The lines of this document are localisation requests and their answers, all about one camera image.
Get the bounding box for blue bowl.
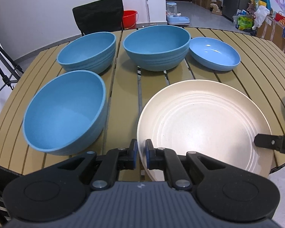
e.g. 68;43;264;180
22;70;108;155
123;25;192;72
56;32;116;74

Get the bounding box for cream plate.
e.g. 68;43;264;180
137;80;273;177

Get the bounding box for blue shallow dish back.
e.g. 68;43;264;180
189;37;241;72

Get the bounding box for large cardboard box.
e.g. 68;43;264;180
256;16;285;53

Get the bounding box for green snack bag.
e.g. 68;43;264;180
236;15;253;31

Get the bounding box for white plastic bag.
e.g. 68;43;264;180
252;5;270;30

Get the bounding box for blue pet water feeder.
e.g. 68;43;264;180
166;2;190;26

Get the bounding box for red bucket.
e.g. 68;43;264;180
122;10;138;30

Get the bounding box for black folding chair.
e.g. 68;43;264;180
72;0;124;36

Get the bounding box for cardboard boxes by door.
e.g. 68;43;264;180
192;0;222;15

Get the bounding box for white mop pole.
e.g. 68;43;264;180
145;0;151;24

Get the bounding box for black camera tripod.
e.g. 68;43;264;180
0;44;24;93

